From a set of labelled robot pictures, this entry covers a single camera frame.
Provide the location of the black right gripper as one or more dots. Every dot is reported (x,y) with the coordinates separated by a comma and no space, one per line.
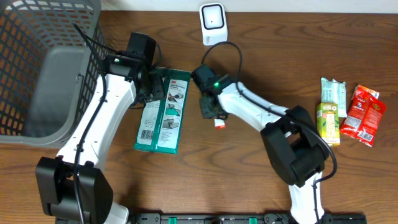
(206,114)

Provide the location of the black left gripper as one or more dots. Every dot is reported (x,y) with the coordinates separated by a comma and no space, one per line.
(159,91)

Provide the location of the red chocolate bar wrapper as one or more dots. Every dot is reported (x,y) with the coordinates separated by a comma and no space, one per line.
(219,124)

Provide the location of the green white 3M package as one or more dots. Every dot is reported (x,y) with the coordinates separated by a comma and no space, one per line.
(161,121)

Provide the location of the green tea drink carton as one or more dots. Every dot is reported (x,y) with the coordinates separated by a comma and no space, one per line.
(328,123)

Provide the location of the mint wet wipes pack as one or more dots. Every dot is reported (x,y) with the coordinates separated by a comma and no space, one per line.
(333,91)

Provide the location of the red snack bag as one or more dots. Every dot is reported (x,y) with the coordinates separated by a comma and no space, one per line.
(364,115)

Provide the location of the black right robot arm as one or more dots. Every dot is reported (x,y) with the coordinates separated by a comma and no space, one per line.
(296,150)

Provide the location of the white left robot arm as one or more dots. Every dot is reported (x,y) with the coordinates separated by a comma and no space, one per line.
(72,185)

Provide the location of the white barcode scanner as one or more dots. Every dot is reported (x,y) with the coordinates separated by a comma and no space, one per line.
(214,26)

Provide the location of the grey plastic mesh basket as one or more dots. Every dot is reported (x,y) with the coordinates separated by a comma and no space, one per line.
(48,75)

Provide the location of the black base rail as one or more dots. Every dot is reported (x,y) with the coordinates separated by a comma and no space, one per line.
(269,218)

